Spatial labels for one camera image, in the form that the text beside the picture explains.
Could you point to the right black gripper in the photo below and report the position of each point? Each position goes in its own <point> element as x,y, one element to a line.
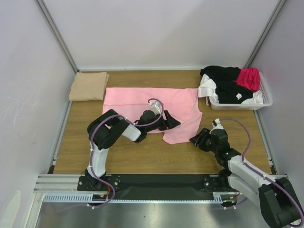
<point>202,138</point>

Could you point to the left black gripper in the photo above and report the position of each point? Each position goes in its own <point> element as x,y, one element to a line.
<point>170,123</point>

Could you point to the pink t shirt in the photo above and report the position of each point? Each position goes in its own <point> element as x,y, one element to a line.
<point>182,105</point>

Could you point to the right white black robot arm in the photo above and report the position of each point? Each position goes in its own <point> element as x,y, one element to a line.
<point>275,197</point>

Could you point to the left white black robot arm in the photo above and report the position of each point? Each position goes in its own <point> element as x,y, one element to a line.
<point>108,128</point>

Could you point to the white t shirt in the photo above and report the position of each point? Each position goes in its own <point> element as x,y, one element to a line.
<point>208,87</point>

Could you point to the black t shirt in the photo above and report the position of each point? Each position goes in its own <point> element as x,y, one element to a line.
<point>227,90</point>

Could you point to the white plastic laundry basket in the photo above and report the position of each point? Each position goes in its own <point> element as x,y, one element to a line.
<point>264,93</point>

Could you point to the crimson red t shirt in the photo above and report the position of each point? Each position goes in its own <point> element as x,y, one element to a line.
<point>249,78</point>

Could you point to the folded beige t shirt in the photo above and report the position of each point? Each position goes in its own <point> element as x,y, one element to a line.
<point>88,87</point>

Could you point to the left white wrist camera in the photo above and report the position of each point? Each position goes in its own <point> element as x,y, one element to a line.
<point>156,107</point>

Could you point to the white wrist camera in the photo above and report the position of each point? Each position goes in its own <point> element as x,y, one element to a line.
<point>217,124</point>
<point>156,107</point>

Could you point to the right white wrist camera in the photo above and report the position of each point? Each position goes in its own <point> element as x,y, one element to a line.
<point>217,124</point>

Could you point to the grey slotted cable duct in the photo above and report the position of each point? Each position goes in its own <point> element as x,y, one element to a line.
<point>216,198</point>

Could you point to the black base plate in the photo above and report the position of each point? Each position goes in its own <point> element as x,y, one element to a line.
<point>171,187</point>

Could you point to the aluminium frame rail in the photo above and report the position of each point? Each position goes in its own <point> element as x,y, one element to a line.
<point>69,182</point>

